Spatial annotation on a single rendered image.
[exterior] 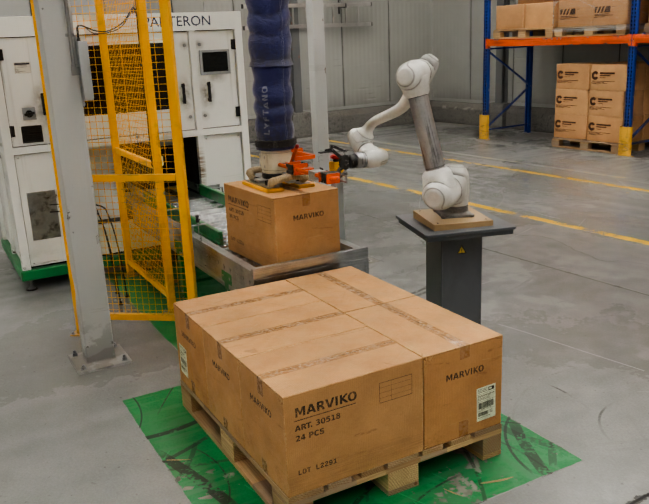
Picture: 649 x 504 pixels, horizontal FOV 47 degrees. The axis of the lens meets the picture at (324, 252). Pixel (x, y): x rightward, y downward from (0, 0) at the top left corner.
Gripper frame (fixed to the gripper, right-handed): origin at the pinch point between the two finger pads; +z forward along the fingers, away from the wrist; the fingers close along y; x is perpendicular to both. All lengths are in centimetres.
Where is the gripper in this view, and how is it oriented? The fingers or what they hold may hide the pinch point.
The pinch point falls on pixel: (321, 165)
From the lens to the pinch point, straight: 405.8
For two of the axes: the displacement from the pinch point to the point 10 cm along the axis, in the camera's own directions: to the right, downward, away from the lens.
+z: -8.7, 1.7, -4.6
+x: -4.9, -2.2, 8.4
